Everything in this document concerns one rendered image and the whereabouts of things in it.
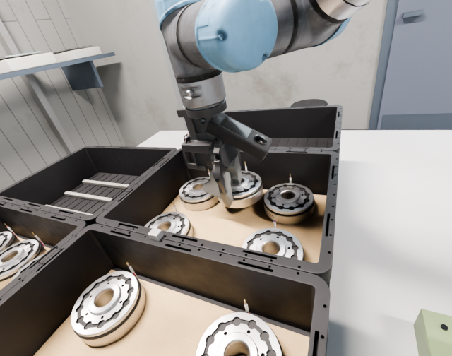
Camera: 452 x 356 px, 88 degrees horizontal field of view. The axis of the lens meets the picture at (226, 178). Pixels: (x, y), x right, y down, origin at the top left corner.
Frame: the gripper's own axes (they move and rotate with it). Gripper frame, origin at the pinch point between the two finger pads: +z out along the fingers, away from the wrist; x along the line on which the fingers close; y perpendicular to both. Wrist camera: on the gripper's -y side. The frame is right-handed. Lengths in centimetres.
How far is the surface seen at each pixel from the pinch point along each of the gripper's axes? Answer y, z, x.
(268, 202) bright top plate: -7.0, 1.5, -0.8
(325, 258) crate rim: -18.8, -5.9, 16.0
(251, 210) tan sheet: -2.8, 4.8, -1.1
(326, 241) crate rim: -18.7, -5.8, 13.2
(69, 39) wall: 223, -43, -148
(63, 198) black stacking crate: 57, 5, 5
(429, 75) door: -84, 37, -220
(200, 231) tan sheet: 5.9, 4.6, 7.6
